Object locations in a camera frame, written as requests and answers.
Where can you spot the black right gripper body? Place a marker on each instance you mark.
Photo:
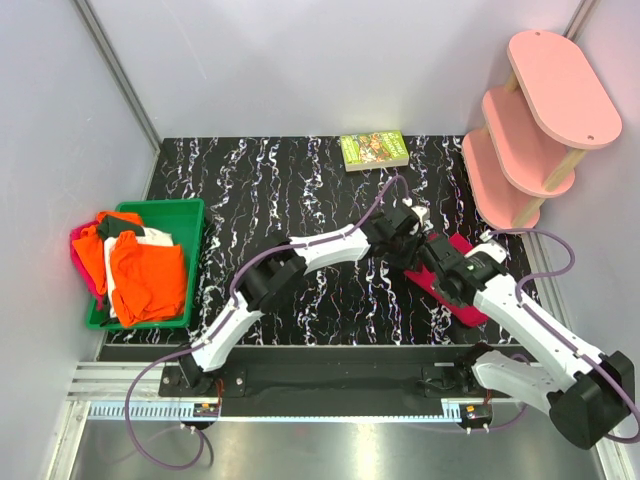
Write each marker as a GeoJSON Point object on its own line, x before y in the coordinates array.
{"type": "Point", "coordinates": [444, 292]}

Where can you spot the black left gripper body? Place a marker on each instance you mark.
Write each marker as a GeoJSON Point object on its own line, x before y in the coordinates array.
{"type": "Point", "coordinates": [401, 253]}

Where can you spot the crimson red t shirt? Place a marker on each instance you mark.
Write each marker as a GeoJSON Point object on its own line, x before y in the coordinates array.
{"type": "Point", "coordinates": [469, 316]}

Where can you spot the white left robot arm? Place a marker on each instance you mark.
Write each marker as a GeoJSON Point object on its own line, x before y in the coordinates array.
{"type": "Point", "coordinates": [264, 282]}

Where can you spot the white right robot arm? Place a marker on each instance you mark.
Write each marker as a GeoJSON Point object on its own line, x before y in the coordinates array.
{"type": "Point", "coordinates": [584, 392]}

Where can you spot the green paperback book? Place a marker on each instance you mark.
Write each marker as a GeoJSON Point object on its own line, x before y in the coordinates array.
{"type": "Point", "coordinates": [375, 150]}

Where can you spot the pink three tier shelf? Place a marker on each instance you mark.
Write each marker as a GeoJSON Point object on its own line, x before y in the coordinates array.
{"type": "Point", "coordinates": [538, 127]}

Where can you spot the green plastic bin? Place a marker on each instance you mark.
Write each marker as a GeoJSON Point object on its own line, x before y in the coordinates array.
{"type": "Point", "coordinates": [184, 220]}

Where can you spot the orange t shirt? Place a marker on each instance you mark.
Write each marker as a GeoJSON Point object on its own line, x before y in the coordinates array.
{"type": "Point", "coordinates": [150, 281]}

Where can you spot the dark green t shirt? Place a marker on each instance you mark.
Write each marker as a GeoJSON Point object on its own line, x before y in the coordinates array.
{"type": "Point", "coordinates": [112, 227]}

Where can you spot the pink t shirt in bin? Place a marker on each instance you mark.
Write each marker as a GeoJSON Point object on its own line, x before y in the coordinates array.
{"type": "Point", "coordinates": [87, 256]}

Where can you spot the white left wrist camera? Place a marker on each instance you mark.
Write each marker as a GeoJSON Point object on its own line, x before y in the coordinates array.
{"type": "Point", "coordinates": [422, 213]}

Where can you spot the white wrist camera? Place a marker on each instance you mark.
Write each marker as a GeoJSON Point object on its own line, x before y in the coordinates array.
{"type": "Point", "coordinates": [422, 213]}
{"type": "Point", "coordinates": [492, 247]}

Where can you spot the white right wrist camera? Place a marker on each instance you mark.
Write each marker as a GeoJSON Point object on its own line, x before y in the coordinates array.
{"type": "Point", "coordinates": [492, 247]}

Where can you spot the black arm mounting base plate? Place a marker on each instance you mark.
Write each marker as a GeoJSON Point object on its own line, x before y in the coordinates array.
{"type": "Point", "coordinates": [248, 371]}

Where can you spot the aluminium frame rail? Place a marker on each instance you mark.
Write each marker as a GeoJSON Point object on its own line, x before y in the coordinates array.
{"type": "Point", "coordinates": [107, 51]}

